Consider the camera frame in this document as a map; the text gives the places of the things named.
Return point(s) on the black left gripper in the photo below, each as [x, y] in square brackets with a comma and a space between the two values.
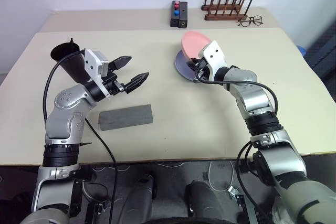
[111, 82]

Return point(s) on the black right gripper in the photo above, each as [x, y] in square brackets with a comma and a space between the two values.
[203, 72]

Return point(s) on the pink plate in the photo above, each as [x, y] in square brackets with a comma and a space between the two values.
[194, 43]

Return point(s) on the grey glasses case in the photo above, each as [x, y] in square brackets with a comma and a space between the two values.
[126, 117]

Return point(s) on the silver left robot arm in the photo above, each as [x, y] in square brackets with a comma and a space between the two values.
[63, 119]

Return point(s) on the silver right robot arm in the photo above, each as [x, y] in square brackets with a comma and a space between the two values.
[262, 103]

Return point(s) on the blue plate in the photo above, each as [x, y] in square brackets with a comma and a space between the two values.
[183, 68]

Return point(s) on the black box with coloured balls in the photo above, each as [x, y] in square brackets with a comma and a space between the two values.
[173, 20]

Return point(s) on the plain black box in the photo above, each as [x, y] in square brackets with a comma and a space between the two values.
[183, 16]

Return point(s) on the black funnel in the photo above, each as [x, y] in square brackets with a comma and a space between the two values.
[72, 64]

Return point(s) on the thin-framed eyeglasses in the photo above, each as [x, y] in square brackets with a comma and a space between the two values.
[250, 20]

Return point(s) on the small blue object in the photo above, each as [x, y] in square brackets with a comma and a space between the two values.
[302, 49]

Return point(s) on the dark rounded shape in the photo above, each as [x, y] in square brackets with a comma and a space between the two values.
[140, 200]
[203, 200]

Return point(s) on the dark chair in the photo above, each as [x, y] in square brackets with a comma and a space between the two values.
[324, 51]

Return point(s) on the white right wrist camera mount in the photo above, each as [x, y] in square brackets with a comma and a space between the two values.
[214, 56]

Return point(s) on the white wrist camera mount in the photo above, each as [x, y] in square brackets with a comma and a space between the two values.
[92, 64]
[214, 56]

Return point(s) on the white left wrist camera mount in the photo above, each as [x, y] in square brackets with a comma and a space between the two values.
[92, 64]

